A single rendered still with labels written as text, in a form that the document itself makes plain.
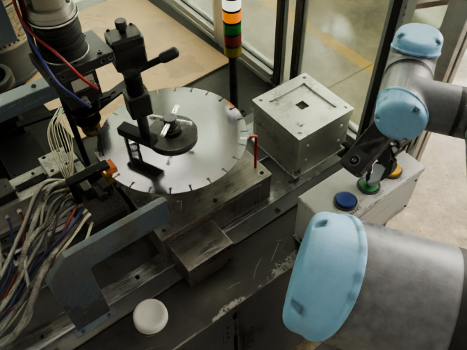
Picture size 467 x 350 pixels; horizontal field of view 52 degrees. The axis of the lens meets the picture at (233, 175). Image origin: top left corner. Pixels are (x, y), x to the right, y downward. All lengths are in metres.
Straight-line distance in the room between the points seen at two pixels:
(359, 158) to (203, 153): 0.33
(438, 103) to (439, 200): 1.57
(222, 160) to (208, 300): 0.30
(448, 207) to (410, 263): 1.88
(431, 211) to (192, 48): 1.24
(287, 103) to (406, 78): 0.51
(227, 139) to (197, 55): 0.63
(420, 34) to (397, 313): 0.52
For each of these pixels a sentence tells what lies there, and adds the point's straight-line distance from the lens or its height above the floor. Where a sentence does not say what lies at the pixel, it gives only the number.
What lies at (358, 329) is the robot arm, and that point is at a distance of 0.42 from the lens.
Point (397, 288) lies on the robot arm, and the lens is 0.41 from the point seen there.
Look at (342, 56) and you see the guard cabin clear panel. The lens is 1.24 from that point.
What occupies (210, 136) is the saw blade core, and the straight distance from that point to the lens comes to 1.06.
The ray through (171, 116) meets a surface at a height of 1.00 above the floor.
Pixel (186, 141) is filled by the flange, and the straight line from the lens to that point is 1.04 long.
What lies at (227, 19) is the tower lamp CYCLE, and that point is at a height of 1.08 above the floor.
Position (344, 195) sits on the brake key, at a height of 0.91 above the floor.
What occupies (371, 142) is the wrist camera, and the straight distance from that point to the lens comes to 0.91.
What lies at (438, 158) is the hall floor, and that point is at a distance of 2.47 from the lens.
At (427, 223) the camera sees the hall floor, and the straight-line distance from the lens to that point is 2.21.
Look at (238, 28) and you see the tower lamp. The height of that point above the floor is 1.05.
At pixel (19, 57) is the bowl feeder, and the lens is 1.62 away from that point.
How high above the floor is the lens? 1.70
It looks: 50 degrees down
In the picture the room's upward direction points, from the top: 2 degrees counter-clockwise
